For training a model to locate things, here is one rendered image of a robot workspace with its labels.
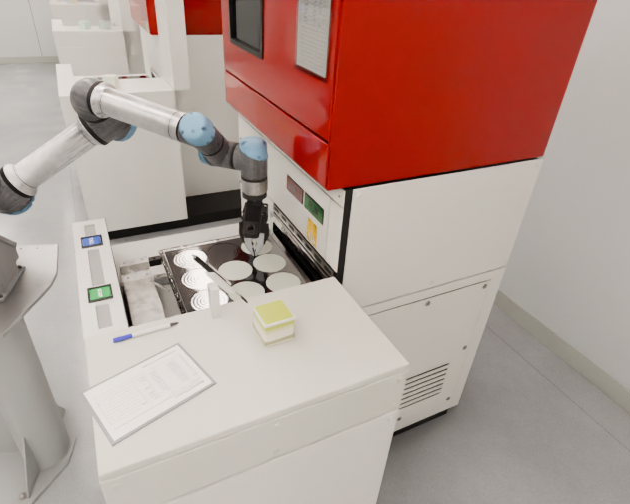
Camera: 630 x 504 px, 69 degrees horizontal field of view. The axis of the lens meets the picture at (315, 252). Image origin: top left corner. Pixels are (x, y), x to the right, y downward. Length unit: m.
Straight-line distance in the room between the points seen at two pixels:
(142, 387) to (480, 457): 1.54
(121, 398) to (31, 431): 1.03
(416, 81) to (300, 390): 0.72
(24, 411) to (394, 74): 1.58
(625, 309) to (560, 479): 0.80
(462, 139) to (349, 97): 0.38
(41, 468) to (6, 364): 0.54
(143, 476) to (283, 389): 0.29
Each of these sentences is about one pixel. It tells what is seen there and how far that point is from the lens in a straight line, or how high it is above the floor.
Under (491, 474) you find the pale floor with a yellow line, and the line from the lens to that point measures 2.14.
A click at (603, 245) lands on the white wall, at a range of 2.46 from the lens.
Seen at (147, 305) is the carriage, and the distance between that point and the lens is 1.31.
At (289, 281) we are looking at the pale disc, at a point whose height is 0.90.
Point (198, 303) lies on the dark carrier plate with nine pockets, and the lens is 1.25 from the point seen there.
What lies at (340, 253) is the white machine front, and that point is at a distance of 1.20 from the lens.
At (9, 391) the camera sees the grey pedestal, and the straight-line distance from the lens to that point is 1.84.
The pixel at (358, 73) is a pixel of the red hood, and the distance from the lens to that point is 1.03.
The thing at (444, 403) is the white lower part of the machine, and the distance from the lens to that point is 2.11.
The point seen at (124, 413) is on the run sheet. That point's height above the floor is 0.97.
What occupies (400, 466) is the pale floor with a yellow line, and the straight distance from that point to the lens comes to 2.04.
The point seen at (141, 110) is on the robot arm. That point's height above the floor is 1.33.
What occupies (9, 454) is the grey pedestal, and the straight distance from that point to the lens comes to 2.25.
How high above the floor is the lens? 1.69
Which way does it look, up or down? 33 degrees down
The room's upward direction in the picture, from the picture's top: 4 degrees clockwise
